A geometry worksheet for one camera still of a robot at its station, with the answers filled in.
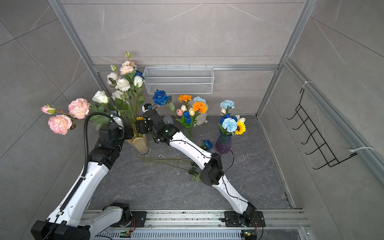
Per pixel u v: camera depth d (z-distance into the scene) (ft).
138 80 2.40
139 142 2.72
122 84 2.34
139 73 2.67
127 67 2.39
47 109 1.47
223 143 3.02
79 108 1.68
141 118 2.74
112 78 2.43
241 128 2.49
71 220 1.27
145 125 2.30
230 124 2.25
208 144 3.18
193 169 2.96
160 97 2.07
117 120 2.05
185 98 2.69
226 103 2.50
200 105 2.45
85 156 1.54
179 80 3.30
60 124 1.56
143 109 2.34
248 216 2.07
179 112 2.62
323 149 2.11
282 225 2.39
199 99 2.66
